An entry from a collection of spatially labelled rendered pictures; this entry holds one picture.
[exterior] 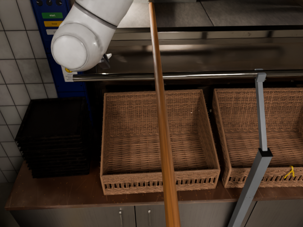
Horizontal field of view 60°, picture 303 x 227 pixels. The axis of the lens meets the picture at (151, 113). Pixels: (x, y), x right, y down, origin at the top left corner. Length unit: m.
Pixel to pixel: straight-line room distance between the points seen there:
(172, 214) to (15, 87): 1.25
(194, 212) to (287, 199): 0.46
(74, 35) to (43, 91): 1.07
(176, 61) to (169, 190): 0.92
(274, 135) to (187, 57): 0.71
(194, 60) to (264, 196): 0.76
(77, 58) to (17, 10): 0.88
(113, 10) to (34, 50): 0.93
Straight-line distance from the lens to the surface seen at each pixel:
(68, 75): 1.45
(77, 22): 0.58
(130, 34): 1.33
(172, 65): 1.41
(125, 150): 1.50
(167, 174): 0.63
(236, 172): 1.32
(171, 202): 0.59
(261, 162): 1.10
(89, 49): 0.54
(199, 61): 1.44
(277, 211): 1.60
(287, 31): 1.51
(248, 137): 1.66
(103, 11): 0.57
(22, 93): 1.64
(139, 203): 1.32
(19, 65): 1.54
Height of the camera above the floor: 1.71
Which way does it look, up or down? 41 degrees down
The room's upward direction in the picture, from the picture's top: straight up
